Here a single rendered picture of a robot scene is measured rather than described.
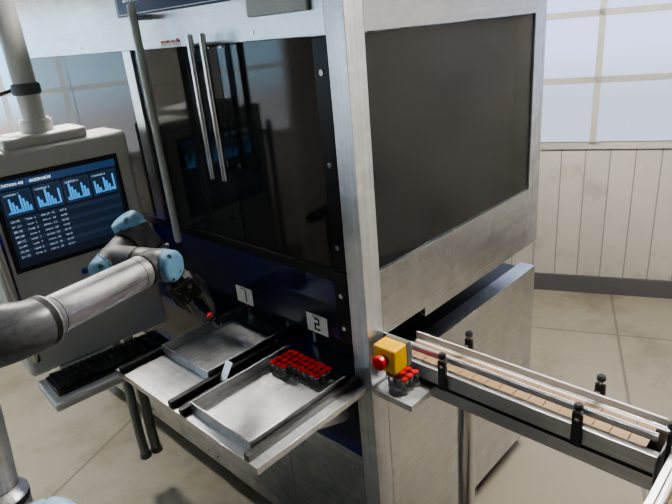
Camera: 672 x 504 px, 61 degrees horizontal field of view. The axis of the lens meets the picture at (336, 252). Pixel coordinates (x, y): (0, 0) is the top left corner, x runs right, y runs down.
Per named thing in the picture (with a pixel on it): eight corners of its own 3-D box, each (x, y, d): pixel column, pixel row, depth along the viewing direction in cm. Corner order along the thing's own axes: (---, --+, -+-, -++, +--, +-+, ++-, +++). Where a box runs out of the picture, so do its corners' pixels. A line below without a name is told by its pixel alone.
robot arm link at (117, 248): (116, 266, 126) (144, 235, 134) (78, 262, 130) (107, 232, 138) (131, 291, 131) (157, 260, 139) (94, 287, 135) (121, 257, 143)
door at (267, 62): (248, 242, 178) (217, 43, 157) (349, 272, 150) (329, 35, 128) (246, 242, 178) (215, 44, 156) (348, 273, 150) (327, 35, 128)
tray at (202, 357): (245, 312, 206) (244, 304, 205) (293, 333, 189) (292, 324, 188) (163, 354, 184) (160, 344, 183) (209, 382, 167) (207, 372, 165)
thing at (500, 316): (242, 318, 391) (222, 196, 359) (526, 444, 255) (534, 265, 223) (105, 389, 326) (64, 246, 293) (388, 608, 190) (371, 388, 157)
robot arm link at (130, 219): (101, 232, 139) (122, 211, 144) (131, 264, 144) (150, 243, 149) (120, 225, 134) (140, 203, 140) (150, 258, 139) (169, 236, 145)
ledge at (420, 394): (404, 371, 167) (403, 365, 166) (441, 387, 158) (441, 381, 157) (373, 394, 157) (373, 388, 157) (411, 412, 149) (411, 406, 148)
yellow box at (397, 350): (390, 355, 157) (389, 332, 155) (411, 363, 152) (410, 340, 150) (373, 367, 152) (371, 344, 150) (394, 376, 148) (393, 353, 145)
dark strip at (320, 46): (341, 337, 161) (313, 38, 131) (353, 342, 157) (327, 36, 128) (338, 339, 160) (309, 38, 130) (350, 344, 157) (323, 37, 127)
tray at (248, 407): (284, 356, 176) (283, 346, 175) (346, 386, 159) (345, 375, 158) (191, 412, 154) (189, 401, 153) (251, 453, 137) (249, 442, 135)
